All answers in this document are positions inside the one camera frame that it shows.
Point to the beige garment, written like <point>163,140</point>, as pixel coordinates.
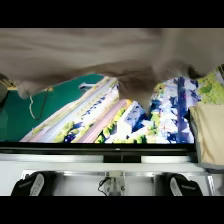
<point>210,133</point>

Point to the grey-brown shirt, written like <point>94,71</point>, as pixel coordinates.
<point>100,50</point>

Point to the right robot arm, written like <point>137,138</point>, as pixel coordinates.
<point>181,186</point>

